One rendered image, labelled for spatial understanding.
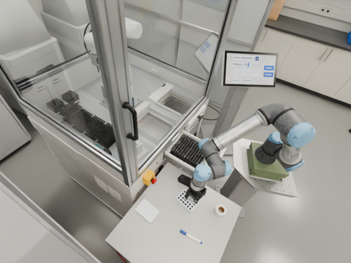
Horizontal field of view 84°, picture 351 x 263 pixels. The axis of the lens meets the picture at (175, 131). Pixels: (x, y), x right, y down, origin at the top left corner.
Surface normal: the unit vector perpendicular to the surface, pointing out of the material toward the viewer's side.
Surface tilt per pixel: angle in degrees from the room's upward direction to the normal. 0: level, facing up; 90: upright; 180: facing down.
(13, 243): 41
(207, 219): 0
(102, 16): 90
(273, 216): 0
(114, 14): 90
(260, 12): 90
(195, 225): 0
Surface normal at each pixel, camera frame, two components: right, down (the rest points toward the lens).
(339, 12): -0.49, 0.62
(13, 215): 0.62, -0.19
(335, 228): 0.10, -0.66
